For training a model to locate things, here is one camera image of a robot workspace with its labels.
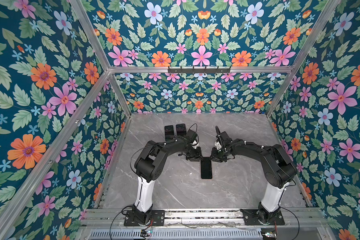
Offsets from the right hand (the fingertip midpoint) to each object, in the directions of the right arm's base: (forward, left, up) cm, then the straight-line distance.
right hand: (209, 157), depth 94 cm
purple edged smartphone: (+21, +28, 0) cm, 35 cm away
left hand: (-1, +3, +3) cm, 4 cm away
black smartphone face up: (+25, +19, -2) cm, 32 cm away
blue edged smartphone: (-6, +3, -2) cm, 7 cm away
